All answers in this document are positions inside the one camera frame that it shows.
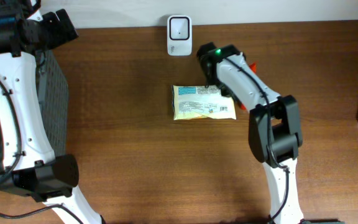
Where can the white barcode scanner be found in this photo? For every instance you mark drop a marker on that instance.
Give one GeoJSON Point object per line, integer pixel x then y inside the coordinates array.
{"type": "Point", "coordinates": [179, 35]}

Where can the red snack packet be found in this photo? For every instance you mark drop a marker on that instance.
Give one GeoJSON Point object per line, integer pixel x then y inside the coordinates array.
{"type": "Point", "coordinates": [253, 67]}

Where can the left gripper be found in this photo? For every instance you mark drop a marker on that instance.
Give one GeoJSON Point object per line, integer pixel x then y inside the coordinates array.
{"type": "Point", "coordinates": [56, 23]}

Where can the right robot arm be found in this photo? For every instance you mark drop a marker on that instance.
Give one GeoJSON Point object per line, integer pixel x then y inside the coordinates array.
{"type": "Point", "coordinates": [274, 134]}

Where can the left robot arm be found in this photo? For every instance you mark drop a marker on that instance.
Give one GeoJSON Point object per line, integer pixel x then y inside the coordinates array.
{"type": "Point", "coordinates": [56, 183]}

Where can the beige snack bag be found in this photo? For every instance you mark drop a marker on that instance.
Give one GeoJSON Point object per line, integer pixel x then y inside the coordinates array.
{"type": "Point", "coordinates": [195, 102]}

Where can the grey plastic mesh basket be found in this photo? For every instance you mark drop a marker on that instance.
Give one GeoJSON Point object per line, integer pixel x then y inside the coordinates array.
{"type": "Point", "coordinates": [34, 98]}

